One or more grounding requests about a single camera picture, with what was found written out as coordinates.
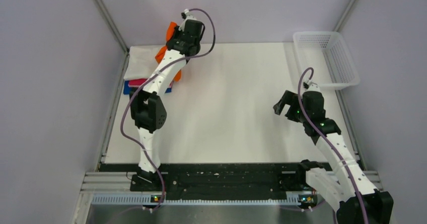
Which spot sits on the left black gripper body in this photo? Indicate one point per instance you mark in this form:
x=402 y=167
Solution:
x=176 y=33

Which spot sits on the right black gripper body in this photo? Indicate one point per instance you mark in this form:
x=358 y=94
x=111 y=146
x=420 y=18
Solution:
x=307 y=114

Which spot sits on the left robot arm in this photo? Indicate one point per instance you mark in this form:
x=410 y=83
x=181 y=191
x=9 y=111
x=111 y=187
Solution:
x=147 y=109

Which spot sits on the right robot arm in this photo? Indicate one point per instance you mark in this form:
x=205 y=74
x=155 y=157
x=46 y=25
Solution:
x=351 y=194

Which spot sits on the white folded t shirt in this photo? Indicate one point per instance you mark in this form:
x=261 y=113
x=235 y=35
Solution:
x=142 y=62

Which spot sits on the white plastic basket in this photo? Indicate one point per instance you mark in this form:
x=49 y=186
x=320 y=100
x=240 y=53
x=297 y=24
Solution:
x=328 y=54

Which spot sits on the pink folded t shirt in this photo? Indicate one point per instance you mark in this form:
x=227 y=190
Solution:
x=136 y=83

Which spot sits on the blue folded t shirt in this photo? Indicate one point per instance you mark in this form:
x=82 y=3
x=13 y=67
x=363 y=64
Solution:
x=126 y=88

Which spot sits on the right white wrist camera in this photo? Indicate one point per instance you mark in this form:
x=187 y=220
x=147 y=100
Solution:
x=310 y=86

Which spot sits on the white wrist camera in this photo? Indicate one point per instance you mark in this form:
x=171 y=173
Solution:
x=310 y=86
x=187 y=15

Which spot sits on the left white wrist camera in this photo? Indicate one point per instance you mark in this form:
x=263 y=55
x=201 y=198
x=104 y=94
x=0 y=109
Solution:
x=187 y=15

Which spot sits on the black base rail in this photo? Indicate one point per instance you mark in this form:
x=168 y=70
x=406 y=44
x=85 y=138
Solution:
x=219 y=182

